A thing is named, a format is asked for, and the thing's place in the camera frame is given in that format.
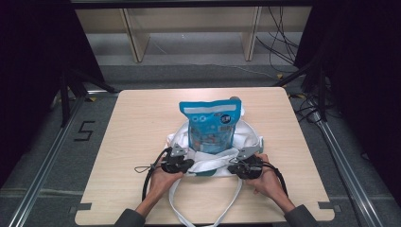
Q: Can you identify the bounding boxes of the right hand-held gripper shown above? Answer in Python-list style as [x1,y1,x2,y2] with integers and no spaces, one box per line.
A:
[226,138,265,181]

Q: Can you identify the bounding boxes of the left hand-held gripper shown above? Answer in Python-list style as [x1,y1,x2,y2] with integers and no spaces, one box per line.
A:
[160,143,196,175]

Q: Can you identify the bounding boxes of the white tote bag coloured blobs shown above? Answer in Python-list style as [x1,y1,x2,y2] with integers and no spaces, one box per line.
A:
[165,103,265,227]

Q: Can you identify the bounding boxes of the blue snack bag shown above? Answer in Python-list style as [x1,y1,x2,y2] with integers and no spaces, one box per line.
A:
[178,96,243,155]

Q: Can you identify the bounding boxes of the person's left hand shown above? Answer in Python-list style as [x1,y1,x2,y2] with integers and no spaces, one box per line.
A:
[147,156,184,201]

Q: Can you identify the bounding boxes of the person's right hand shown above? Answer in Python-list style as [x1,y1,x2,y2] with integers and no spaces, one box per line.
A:
[244,152,286,203]

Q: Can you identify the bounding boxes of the black metal stand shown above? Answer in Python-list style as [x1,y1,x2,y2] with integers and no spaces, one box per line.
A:
[271,53,329,123]
[59,66,119,128]

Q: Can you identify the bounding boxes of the black curtain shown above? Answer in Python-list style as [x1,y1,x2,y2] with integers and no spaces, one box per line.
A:
[0,0,107,187]
[292,0,401,202]

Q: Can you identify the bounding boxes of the light wooden shelf unit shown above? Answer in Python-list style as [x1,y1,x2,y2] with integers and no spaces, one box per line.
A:
[75,6,313,63]

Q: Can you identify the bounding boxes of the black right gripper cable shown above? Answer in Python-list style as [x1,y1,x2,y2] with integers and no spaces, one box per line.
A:
[260,160,289,197]

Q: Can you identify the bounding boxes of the thin grey cord loop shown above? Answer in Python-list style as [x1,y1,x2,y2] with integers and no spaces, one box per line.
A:
[133,163,159,174]

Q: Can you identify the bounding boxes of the tangle of black cables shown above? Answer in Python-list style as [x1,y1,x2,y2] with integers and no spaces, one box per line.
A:
[288,89,343,125]

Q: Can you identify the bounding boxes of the thin white floor cable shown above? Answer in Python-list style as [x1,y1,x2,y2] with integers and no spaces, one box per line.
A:
[188,61,278,80]

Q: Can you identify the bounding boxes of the aluminium floor rail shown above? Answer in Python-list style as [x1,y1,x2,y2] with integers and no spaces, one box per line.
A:
[310,112,385,227]
[7,90,121,227]

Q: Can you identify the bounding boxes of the bundle of black floor cables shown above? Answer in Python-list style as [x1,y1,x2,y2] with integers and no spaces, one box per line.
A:
[254,6,301,74]

